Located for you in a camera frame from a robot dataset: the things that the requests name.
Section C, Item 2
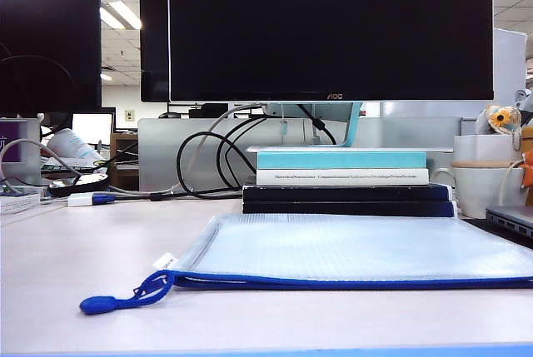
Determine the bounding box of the transparent file bag blue zipper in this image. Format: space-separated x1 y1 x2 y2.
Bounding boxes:
78 211 533 316

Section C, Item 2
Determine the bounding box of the teal book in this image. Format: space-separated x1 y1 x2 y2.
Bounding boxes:
257 151 428 170

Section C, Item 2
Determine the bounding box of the white book with printed spine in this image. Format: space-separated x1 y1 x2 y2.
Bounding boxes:
256 167 430 186

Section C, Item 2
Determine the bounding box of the dark navy book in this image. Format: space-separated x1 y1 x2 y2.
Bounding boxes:
242 183 455 203
242 200 458 219

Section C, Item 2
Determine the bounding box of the white light-blue monitor stand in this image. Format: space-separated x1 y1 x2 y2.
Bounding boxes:
245 101 455 154

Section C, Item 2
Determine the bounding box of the black AOC monitor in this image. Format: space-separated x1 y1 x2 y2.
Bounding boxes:
167 0 496 103

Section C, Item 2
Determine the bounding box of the brown wooden cabinet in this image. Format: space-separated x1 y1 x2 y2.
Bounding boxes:
110 131 140 191

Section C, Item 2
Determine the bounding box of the black monitor with white label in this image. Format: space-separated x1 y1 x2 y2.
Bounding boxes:
138 0 171 104

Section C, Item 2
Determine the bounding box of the monitor with white screen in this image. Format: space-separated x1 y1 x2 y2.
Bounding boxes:
71 112 116 152

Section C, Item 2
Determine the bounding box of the black round monitor base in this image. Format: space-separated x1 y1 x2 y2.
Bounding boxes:
47 171 112 198

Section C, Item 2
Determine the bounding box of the white adapter with blue plug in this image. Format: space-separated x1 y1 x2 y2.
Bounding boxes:
66 191 116 207

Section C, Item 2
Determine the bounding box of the white rolled paper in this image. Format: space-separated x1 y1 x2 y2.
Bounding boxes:
46 127 107 165

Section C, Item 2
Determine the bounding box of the fluorescent ceiling light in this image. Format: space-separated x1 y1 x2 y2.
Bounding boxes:
99 1 142 32

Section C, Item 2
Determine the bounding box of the flat stack of magazines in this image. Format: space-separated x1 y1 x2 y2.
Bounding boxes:
40 156 109 175

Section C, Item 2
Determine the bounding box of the white ceramic mug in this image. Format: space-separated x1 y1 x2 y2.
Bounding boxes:
432 165 528 220

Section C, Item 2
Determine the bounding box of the white cup with tan band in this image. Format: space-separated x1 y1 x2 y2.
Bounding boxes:
452 134 521 163

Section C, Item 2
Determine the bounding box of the plush toy with orange flower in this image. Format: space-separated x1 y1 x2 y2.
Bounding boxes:
474 103 524 151

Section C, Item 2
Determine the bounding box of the black monitor with thin bezel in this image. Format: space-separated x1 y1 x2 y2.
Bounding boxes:
0 0 103 115

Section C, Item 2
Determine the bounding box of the grey laptop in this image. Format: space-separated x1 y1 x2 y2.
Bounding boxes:
485 205 533 238

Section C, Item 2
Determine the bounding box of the stack of white booklets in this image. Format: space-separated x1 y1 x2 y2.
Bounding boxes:
0 190 42 216

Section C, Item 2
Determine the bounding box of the white box with purple label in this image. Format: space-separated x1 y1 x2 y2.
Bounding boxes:
0 117 42 186

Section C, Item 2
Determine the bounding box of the white board panel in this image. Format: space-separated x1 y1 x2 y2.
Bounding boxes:
493 27 528 102

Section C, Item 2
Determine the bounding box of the orange toy figure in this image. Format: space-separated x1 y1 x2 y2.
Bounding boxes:
518 123 533 187

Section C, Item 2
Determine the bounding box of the grey-blue plush toy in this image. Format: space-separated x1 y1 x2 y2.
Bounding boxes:
514 89 533 125

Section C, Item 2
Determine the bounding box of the black cable with ferrite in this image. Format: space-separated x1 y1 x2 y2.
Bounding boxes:
296 102 338 146

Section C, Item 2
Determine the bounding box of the black looped cable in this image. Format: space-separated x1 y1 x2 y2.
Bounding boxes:
112 117 267 202

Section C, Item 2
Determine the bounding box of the white charging cable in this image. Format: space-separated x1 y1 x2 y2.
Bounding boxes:
498 159 526 208

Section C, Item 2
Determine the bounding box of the light grey curved cable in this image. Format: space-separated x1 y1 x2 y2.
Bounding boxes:
0 138 82 179

